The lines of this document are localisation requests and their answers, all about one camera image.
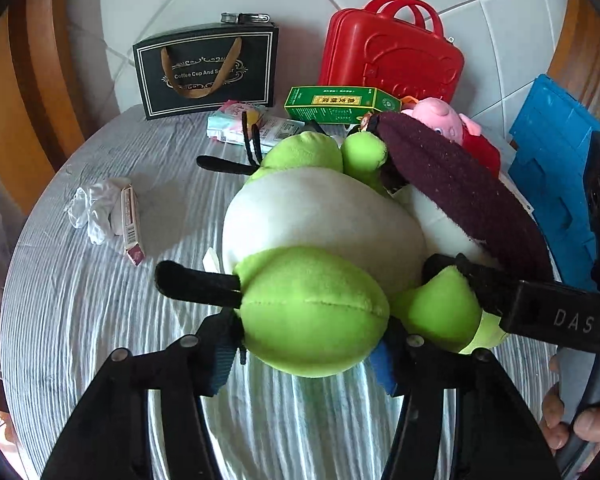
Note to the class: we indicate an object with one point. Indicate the person's right hand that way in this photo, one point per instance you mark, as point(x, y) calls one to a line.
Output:
point(552, 412)

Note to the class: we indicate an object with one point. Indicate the black gift bag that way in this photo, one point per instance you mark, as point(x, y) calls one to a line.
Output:
point(150, 85)

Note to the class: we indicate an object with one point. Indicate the teal white tissue pack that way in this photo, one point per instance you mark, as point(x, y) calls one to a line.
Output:
point(222, 131)

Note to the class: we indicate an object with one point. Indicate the striped cloth desktop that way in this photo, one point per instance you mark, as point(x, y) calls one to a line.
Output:
point(105, 310)

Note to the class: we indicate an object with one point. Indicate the blue plastic crate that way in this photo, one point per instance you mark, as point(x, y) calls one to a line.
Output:
point(550, 185)

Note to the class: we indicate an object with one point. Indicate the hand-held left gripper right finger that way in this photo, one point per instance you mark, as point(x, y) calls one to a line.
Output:
point(382, 366)

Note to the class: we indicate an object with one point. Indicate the green frog plush toy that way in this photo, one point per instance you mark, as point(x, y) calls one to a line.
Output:
point(305, 320)

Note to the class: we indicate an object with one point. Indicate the small pink edged box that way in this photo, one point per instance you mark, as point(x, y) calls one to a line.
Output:
point(131, 230)

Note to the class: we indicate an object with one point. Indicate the wooden frame post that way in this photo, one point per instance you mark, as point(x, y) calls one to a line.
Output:
point(45, 60)
point(580, 35)

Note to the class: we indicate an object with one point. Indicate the green carton box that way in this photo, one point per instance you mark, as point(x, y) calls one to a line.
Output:
point(330, 105)

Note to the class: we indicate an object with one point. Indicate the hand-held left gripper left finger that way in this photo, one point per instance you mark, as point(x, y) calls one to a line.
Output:
point(222, 360)

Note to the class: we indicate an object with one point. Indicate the red toy suitcase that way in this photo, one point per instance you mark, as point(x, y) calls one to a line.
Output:
point(380, 60)

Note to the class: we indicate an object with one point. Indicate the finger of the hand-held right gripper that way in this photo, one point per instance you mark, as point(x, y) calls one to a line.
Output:
point(480, 282)

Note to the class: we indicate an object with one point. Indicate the crumpled clear plastic wrap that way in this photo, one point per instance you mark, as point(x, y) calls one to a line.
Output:
point(97, 205)

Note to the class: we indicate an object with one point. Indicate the maroon plush toy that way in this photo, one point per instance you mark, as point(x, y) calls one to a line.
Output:
point(455, 185)

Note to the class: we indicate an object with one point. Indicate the pink pig plush toy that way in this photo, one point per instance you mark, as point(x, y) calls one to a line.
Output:
point(440, 120)

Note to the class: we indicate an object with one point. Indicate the pink yellow packet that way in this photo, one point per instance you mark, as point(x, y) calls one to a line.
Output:
point(237, 110)

